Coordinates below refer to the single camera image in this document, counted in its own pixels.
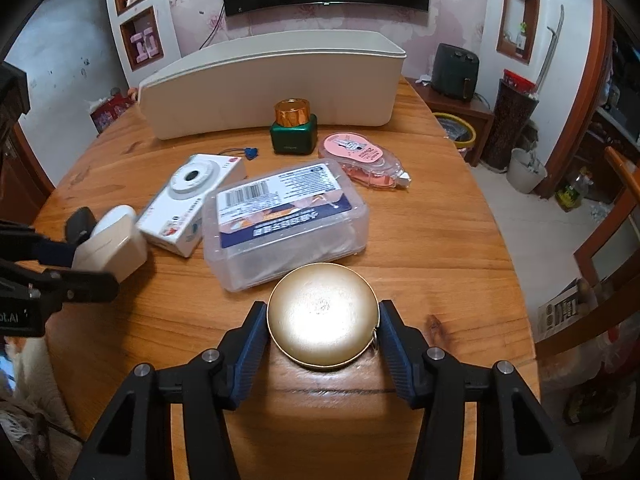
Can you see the clear plastic bag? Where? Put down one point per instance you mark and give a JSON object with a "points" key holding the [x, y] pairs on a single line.
{"points": [[600, 360]]}

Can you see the gold round tape measure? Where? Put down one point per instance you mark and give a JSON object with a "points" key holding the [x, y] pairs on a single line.
{"points": [[320, 320]]}

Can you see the white plastic storage bin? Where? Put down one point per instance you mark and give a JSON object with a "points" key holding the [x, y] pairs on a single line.
{"points": [[280, 80]]}

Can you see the cardboard box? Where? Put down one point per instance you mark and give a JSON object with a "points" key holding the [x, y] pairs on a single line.
{"points": [[560, 310]]}

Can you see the small bottle in niche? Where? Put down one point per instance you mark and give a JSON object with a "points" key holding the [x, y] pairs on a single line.
{"points": [[522, 40]]}

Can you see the white compact camera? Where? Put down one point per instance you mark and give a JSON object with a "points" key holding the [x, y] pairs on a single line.
{"points": [[190, 195]]}

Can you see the red tissue box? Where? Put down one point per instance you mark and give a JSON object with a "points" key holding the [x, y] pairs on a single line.
{"points": [[110, 112]]}

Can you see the black charger plug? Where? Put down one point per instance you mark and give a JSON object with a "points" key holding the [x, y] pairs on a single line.
{"points": [[80, 225]]}

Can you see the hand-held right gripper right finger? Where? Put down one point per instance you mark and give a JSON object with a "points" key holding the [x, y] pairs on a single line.
{"points": [[395, 355]]}

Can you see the yellow oil bottle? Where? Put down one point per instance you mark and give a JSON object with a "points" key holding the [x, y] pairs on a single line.
{"points": [[570, 195]]}

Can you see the sheathed sword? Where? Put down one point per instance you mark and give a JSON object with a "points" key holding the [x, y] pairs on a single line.
{"points": [[550, 52]]}

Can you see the fringed beige rug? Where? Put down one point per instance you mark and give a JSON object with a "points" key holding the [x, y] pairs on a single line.
{"points": [[40, 390]]}

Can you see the pink correction tape dispenser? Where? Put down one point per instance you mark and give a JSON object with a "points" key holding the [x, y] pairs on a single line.
{"points": [[355, 152]]}

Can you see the yellow rimmed waste basket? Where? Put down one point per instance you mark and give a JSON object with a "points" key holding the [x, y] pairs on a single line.
{"points": [[457, 132]]}

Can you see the clear plastic box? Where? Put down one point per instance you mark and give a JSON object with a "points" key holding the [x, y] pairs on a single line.
{"points": [[280, 215]]}

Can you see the black air fryer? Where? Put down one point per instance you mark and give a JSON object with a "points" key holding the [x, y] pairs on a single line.
{"points": [[452, 70]]}

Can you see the white bucket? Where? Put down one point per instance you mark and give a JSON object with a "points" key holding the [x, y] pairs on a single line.
{"points": [[525, 175]]}

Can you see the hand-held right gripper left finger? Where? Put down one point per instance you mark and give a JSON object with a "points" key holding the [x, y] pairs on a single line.
{"points": [[247, 355]]}

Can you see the wooden side table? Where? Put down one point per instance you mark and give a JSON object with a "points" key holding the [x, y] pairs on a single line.
{"points": [[625, 200]]}

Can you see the green bottle with gold cap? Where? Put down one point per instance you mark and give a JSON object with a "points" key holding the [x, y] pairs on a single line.
{"points": [[295, 135]]}

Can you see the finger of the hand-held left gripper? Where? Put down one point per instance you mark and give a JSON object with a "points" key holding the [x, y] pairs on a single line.
{"points": [[85, 285], [50, 251]]}

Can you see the pink dumbbell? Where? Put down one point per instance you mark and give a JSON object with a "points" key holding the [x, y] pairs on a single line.
{"points": [[152, 42], [138, 46]]}

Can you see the low wooden television console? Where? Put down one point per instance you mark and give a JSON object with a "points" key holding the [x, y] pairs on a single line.
{"points": [[475, 110]]}

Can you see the white charger plug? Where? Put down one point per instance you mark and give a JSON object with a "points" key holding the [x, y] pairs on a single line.
{"points": [[112, 260]]}

